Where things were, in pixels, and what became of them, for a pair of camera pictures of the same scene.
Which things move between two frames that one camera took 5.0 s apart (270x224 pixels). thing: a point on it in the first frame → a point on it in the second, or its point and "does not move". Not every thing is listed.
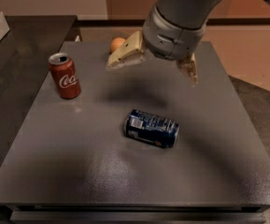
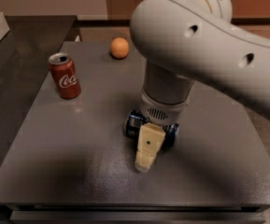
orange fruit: (116, 43) does not move
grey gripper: (172, 40) → (163, 112)
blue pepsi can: (151, 129) does not move
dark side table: (15, 69) does not move
